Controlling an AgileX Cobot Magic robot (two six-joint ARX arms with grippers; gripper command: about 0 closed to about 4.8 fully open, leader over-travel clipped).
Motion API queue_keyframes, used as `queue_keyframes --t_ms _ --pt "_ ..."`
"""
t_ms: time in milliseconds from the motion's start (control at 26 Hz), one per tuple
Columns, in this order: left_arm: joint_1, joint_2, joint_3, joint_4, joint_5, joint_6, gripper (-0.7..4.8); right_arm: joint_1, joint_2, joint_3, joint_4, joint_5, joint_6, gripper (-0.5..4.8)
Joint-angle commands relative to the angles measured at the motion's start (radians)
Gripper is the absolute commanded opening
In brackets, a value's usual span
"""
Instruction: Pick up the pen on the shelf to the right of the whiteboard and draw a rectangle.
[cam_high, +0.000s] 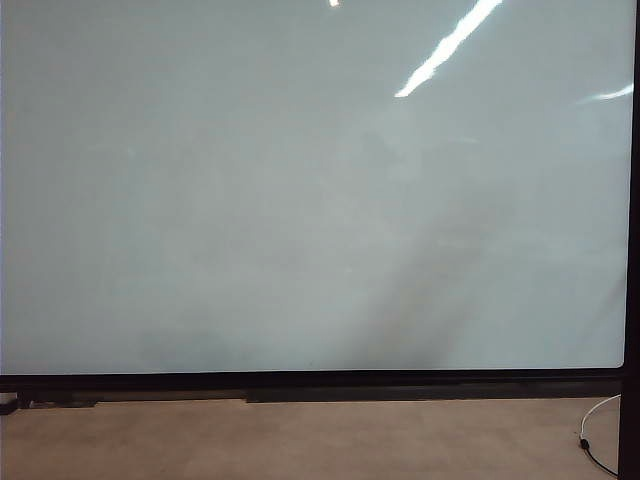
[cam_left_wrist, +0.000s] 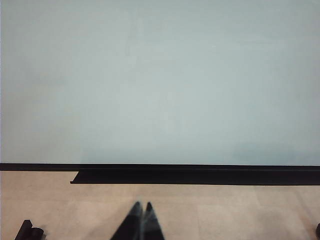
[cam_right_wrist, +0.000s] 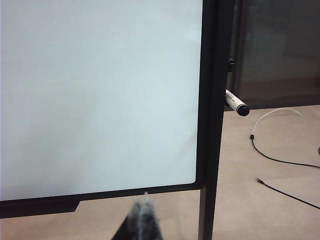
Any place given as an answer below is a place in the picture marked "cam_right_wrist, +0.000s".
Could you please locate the white glass whiteboard black frame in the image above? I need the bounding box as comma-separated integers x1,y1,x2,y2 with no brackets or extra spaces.
0,0,213,220

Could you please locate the dark framed glass partition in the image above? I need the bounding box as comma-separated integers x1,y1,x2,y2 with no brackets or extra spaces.
228,0,320,111

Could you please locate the black cable with plug end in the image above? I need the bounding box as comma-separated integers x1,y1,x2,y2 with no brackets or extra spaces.
256,177,320,209

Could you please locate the black clamp on stand post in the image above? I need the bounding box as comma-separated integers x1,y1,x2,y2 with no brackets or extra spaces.
227,56,236,74

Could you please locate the black cable with inline connector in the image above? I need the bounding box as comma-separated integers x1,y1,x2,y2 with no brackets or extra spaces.
249,133,320,169

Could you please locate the white marker pen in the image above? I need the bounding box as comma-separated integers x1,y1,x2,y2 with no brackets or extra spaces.
224,89,251,117

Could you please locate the white floor cable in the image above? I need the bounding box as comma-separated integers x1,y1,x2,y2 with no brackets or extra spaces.
250,107,303,137

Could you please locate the black table edge rail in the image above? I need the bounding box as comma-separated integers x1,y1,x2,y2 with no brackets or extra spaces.
0,198,81,220

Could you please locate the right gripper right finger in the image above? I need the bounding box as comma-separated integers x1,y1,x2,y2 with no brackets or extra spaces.
141,191,165,240

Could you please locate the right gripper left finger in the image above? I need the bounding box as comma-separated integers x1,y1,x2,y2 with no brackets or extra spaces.
110,198,143,240

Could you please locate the black whiteboard stand post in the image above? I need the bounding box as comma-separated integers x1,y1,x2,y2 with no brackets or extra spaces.
198,0,237,240

